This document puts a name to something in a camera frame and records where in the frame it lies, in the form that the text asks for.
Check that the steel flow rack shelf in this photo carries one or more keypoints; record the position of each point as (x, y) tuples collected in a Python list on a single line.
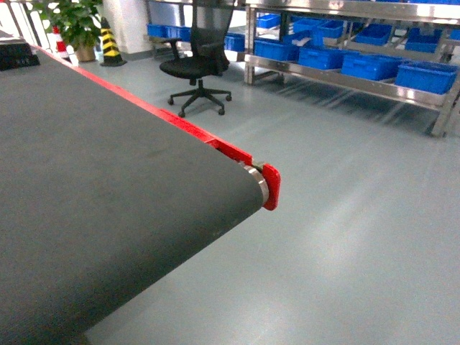
[(421, 15)]

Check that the black box stack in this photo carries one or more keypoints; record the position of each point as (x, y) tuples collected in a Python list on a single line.
[(17, 53)]

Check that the red conveyor side rail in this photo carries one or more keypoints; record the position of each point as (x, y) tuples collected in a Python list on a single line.
[(271, 178)]

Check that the black office chair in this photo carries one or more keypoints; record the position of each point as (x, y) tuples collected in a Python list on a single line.
[(211, 22)]

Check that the potted green plant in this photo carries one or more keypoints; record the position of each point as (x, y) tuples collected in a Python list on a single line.
[(78, 23)]

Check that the yellow black traffic cone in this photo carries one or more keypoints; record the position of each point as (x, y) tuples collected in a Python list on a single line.
[(111, 54)]

